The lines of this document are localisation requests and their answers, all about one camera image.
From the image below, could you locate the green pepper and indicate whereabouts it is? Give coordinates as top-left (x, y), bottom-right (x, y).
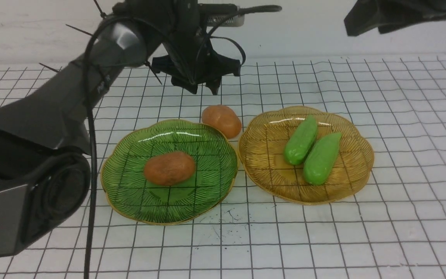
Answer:
top-left (303, 133), bottom-right (342, 185)
top-left (283, 115), bottom-right (318, 165)

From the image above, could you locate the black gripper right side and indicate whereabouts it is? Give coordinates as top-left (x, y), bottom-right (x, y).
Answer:
top-left (344, 0), bottom-right (446, 37)

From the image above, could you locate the amber glass flower plate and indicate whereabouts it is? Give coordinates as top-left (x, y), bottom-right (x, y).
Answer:
top-left (237, 106), bottom-right (375, 205)

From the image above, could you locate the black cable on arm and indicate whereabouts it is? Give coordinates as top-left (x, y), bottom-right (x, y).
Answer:
top-left (81, 15), bottom-right (177, 279)

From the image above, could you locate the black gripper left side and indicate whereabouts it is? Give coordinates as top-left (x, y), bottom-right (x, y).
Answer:
top-left (151, 0), bottom-right (242, 95)

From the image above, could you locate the green glass flower plate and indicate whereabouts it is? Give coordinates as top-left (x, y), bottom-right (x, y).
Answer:
top-left (101, 119), bottom-right (239, 226)

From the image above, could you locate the orange potato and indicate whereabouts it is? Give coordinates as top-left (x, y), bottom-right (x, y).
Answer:
top-left (143, 151), bottom-right (196, 187)
top-left (201, 105), bottom-right (242, 139)

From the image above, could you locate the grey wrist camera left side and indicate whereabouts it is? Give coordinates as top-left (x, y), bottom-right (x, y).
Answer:
top-left (199, 3), bottom-right (283, 27)

